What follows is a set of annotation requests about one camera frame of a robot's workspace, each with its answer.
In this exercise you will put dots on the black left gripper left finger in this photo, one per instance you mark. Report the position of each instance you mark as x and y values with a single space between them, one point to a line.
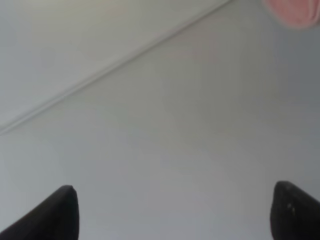
56 218

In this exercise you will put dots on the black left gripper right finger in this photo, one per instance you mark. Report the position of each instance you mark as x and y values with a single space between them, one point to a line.
294 214

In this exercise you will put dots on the pink towel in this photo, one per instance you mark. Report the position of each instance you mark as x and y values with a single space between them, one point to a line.
296 14

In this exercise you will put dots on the white plastic tray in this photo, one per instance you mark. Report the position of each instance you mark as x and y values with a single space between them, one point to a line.
50 49

